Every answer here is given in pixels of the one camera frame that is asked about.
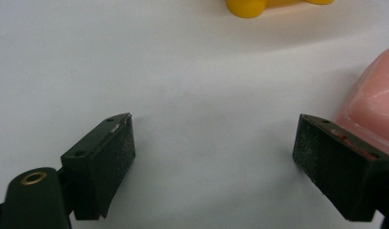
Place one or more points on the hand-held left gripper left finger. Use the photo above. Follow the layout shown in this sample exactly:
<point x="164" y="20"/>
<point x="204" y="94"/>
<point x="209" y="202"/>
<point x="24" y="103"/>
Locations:
<point x="100" y="165"/>

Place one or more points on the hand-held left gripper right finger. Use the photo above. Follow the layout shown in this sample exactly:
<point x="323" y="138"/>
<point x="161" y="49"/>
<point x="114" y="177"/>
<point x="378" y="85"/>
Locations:
<point x="338" y="171"/>

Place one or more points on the pink plastic object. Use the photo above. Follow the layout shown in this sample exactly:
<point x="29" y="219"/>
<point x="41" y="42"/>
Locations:
<point x="373" y="101"/>

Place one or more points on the yellow plastic toy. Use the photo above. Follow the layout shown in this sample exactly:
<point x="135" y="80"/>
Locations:
<point x="249" y="7"/>

